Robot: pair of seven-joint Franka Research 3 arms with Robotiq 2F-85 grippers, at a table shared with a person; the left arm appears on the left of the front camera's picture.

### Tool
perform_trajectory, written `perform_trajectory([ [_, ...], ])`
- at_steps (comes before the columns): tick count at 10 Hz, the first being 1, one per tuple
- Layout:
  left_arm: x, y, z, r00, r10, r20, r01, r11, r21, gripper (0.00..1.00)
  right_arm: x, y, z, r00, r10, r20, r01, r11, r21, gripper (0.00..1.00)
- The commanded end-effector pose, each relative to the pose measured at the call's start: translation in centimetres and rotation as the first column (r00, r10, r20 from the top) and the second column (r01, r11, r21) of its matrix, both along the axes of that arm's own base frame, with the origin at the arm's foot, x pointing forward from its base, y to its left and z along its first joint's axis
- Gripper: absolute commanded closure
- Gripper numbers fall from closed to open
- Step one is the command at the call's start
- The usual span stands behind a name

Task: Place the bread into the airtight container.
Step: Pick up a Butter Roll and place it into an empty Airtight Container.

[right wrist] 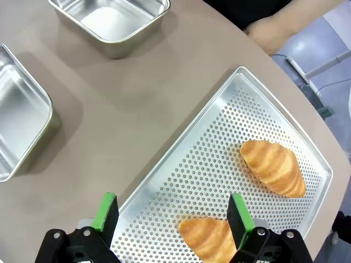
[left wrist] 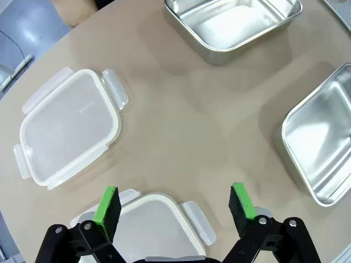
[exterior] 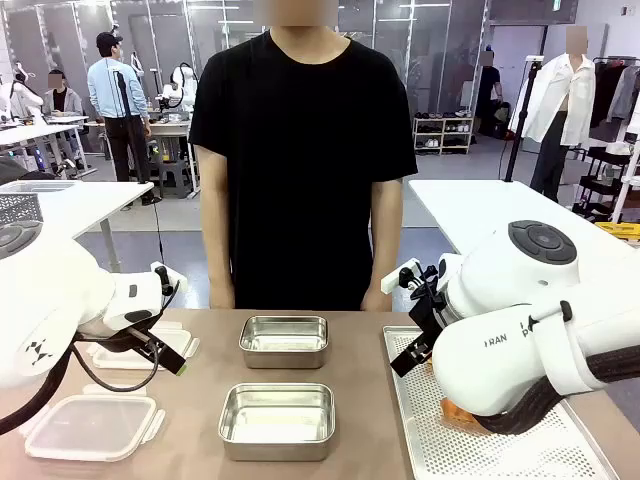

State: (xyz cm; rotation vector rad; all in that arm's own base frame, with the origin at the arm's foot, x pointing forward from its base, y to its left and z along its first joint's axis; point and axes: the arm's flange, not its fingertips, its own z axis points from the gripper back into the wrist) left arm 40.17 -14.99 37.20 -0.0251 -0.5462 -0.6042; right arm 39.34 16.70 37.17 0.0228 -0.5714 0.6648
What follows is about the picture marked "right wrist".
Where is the black floor object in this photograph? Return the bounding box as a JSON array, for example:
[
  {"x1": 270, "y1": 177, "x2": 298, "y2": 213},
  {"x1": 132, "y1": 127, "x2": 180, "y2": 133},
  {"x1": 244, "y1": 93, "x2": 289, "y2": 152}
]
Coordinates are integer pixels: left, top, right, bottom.
[{"x1": 331, "y1": 210, "x2": 351, "y2": 238}]

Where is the person's left forearm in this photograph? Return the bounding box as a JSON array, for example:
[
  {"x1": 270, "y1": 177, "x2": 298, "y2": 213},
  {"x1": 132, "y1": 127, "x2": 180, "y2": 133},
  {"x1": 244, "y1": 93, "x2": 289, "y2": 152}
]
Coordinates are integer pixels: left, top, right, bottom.
[{"x1": 243, "y1": 0, "x2": 341, "y2": 57}]

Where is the white metal table leg frame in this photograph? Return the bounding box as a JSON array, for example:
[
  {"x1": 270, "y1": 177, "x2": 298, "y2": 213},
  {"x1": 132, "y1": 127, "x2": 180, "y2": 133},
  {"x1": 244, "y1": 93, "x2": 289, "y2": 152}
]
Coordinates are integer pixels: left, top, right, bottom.
[{"x1": 285, "y1": 49, "x2": 351, "y2": 96}]

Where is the person in black shirt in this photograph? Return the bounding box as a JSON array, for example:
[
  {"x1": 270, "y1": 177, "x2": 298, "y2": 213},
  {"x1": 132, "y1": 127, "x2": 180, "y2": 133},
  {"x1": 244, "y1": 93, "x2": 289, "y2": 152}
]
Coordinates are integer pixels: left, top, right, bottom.
[{"x1": 202, "y1": 0, "x2": 293, "y2": 31}]

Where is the golden brown croissant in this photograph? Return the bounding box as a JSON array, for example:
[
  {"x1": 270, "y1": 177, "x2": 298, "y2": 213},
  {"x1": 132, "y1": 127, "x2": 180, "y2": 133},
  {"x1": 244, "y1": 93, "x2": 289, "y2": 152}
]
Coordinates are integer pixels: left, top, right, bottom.
[
  {"x1": 240, "y1": 139, "x2": 307, "y2": 198},
  {"x1": 178, "y1": 217, "x2": 238, "y2": 263}
]

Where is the stainless steel rectangular container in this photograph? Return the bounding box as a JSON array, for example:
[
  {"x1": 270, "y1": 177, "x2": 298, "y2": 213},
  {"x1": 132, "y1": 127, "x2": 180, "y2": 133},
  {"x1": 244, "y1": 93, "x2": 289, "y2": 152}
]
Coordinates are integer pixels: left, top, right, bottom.
[
  {"x1": 48, "y1": 0, "x2": 171, "y2": 60},
  {"x1": 0, "y1": 43, "x2": 61, "y2": 183}
]

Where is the perforated aluminium baking tray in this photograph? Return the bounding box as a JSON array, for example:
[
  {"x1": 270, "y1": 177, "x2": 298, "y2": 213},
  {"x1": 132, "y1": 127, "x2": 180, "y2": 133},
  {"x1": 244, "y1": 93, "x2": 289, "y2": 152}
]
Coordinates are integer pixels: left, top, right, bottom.
[{"x1": 111, "y1": 65, "x2": 334, "y2": 263}]

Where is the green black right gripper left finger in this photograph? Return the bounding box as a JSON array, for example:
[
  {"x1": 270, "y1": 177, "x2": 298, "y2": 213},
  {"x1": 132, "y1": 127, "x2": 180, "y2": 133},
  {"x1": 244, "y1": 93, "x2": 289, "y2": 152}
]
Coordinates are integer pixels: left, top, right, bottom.
[{"x1": 34, "y1": 192, "x2": 121, "y2": 263}]

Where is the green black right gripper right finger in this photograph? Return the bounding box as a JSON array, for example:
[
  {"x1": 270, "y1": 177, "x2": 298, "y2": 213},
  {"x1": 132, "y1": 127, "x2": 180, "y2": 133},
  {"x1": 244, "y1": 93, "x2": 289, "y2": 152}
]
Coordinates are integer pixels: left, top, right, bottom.
[{"x1": 227, "y1": 193, "x2": 315, "y2": 263}]

